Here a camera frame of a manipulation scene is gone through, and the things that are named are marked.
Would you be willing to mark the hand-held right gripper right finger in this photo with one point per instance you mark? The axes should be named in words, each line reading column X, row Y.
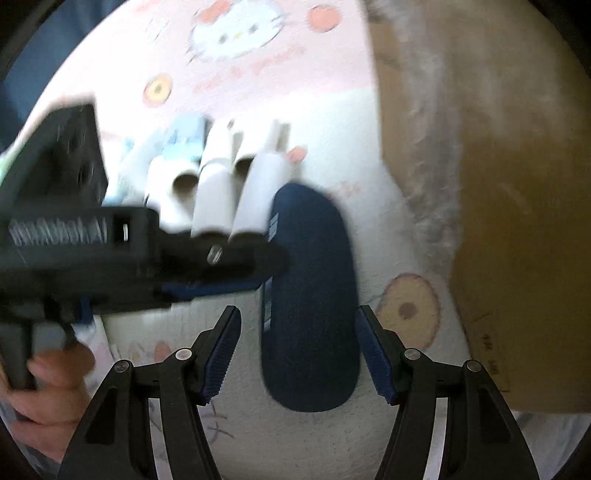
column 376, row 355

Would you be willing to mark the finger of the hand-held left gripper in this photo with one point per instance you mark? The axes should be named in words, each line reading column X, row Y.
column 221, row 254
column 207, row 288

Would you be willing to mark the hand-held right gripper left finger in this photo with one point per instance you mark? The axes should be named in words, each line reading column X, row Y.
column 224, row 355

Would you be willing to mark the dark blue glasses case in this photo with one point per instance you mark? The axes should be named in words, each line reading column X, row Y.
column 309, row 300

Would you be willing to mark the person's left hand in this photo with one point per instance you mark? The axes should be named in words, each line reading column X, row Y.
column 51, row 387

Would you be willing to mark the pile of white cardboard tubes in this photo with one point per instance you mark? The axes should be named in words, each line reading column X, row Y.
column 212, row 198

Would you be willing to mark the light blue printed box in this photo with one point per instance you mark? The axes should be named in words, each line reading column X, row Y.
column 184, row 138

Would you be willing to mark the pink cat print blanket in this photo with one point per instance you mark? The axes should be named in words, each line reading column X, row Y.
column 277, row 92

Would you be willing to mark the dark blue cloth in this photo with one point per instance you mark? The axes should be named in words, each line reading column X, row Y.
column 46, row 69

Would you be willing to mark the brown cardboard box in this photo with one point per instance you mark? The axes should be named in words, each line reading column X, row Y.
column 531, row 184

